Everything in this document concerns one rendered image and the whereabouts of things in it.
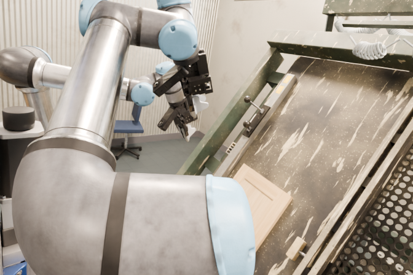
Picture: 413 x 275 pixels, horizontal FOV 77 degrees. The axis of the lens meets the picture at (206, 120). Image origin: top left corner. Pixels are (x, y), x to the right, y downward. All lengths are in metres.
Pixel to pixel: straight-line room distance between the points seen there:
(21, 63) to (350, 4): 1.76
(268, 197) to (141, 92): 0.71
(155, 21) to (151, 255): 0.41
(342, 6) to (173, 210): 1.87
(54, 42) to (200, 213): 3.77
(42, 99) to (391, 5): 1.77
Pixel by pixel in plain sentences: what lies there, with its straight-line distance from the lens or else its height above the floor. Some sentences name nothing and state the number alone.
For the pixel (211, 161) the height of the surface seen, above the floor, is 1.12.
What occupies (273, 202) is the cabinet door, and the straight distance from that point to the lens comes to 1.20.
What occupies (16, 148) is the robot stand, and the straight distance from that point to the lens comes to 0.69.
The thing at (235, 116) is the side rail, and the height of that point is 1.39.
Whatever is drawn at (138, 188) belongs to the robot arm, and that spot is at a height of 1.63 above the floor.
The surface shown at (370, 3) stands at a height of 2.15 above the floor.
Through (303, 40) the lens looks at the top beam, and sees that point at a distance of 1.55.
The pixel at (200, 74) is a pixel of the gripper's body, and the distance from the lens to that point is 0.71.
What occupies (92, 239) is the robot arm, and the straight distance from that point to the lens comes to 0.25.
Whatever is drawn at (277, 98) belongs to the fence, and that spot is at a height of 1.56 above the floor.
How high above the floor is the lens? 1.77
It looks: 16 degrees down
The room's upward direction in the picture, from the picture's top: 9 degrees clockwise
